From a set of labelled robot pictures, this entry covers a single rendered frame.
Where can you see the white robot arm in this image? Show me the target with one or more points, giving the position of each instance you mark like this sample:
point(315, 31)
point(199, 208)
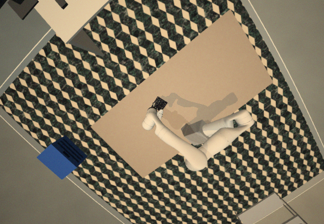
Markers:
point(221, 133)

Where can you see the black knob box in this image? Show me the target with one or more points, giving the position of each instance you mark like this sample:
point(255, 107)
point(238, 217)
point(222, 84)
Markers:
point(160, 103)

